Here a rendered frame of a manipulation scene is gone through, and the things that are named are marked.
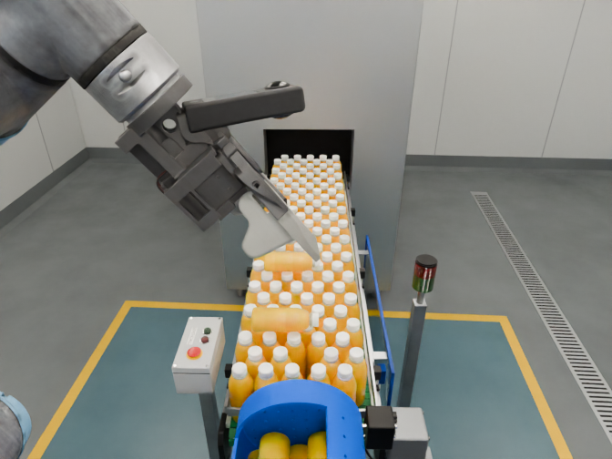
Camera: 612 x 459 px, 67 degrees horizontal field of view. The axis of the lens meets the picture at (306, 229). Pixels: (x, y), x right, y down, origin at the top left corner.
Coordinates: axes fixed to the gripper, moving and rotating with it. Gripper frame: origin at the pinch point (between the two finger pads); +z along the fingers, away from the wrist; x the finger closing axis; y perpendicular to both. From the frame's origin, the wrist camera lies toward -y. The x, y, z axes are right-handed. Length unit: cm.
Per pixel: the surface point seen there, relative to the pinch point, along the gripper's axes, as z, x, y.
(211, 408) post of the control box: 56, -69, 61
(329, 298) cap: 60, -77, 13
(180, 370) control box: 34, -59, 52
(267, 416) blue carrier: 46, -37, 37
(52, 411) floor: 61, -171, 169
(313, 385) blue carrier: 44, -31, 23
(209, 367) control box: 38, -57, 46
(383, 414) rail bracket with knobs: 73, -40, 20
